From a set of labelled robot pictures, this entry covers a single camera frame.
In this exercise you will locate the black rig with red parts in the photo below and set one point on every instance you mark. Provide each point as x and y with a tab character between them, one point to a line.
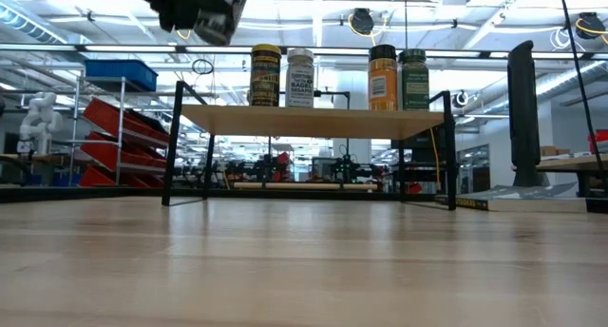
275	167

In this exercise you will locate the grey sheet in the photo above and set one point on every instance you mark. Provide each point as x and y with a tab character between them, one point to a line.
518	192

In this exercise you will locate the overhead light rail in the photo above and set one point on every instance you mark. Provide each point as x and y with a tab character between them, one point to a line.
475	54

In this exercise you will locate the yellow-lidded chili onion jar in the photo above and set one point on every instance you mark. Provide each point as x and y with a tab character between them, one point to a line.
265	77

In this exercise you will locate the green oregano spice jar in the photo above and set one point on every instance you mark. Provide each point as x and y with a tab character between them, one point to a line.
413	82

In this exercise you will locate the black box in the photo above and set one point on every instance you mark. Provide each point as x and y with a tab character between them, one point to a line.
597	205

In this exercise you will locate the blue plastic bin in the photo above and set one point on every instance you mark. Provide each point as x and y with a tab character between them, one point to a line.
121	75

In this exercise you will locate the brown background workbench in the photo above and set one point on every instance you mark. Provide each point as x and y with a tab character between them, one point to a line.
28	159

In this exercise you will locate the orange turmeric spice jar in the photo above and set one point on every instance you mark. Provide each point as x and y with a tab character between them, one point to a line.
382	80

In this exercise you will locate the red background object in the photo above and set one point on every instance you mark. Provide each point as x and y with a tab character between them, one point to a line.
601	139

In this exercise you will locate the cardboard box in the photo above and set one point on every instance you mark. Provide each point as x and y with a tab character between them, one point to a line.
551	151

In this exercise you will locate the wooden background table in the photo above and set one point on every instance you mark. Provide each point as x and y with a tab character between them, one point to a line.
570	165

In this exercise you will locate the blue crate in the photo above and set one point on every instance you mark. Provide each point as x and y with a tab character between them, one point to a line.
66	179

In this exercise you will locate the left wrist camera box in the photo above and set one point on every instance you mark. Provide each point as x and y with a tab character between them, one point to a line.
225	13

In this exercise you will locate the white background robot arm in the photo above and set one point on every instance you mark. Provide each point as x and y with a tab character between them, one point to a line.
40	118

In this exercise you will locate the black bar with yellow lettering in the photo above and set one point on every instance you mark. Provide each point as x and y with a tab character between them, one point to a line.
470	204

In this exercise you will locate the dark glass door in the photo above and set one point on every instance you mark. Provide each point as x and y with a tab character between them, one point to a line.
475	170

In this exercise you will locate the wooden shelf with black frame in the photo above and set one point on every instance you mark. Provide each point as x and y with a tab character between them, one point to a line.
309	122

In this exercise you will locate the white-lidded bagel seasoning jar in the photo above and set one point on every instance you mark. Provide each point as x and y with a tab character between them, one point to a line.
300	80

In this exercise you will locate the red angled storage bin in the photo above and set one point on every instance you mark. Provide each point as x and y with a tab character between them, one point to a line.
119	120
95	178
109	151

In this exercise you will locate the grey metal storage rack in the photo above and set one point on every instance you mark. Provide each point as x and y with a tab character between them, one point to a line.
74	127

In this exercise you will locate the black rig with green lights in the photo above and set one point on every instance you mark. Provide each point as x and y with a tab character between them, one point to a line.
347	167

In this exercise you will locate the black upright post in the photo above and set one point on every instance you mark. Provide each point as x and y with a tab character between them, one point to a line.
522	118

